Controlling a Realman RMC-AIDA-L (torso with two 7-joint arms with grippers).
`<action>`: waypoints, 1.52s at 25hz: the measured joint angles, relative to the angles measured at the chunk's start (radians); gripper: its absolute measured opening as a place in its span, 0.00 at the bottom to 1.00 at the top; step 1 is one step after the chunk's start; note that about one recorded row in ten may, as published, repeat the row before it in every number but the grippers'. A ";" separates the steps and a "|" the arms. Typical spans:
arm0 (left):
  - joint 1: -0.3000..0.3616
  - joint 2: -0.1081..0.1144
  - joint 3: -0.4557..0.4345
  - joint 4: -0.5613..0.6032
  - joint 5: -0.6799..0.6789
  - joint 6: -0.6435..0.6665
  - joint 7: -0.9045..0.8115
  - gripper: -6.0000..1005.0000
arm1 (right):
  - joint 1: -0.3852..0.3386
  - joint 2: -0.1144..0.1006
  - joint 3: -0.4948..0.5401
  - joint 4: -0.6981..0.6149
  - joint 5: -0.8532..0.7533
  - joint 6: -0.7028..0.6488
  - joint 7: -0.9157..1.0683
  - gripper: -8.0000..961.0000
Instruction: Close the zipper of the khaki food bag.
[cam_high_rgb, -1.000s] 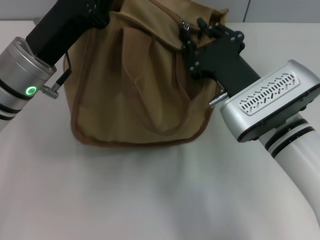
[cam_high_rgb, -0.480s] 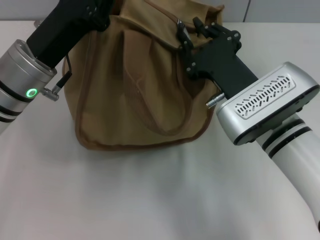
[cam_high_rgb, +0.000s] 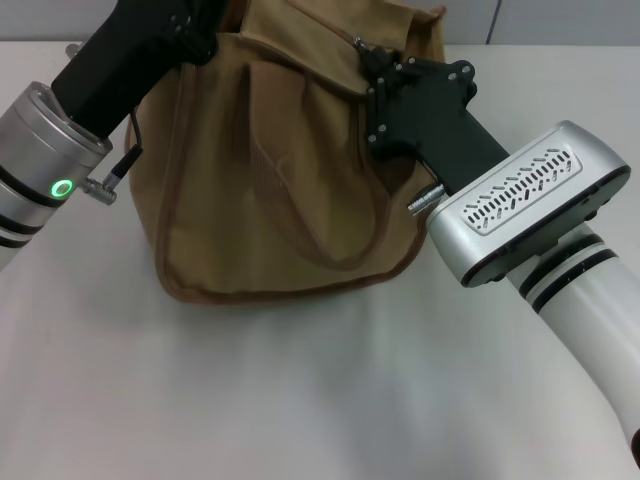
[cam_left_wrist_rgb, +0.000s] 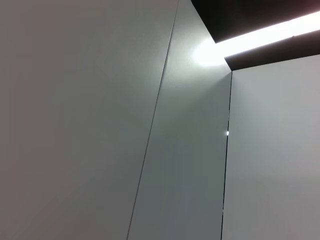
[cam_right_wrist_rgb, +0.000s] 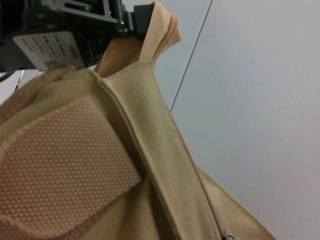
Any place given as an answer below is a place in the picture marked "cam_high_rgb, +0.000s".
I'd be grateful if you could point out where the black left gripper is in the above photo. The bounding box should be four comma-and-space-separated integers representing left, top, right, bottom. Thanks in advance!
49, 0, 227, 140

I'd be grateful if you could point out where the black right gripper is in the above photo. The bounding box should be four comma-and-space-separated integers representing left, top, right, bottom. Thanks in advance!
362, 46, 512, 195

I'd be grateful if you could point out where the khaki canvas food bag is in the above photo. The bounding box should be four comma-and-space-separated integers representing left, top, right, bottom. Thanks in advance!
124, 0, 449, 306

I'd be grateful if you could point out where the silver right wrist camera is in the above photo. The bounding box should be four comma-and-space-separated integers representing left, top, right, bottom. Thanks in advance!
425, 119, 632, 289

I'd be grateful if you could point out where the silver elbow connector black cable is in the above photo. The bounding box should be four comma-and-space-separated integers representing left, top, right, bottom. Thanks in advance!
82, 107, 147, 207

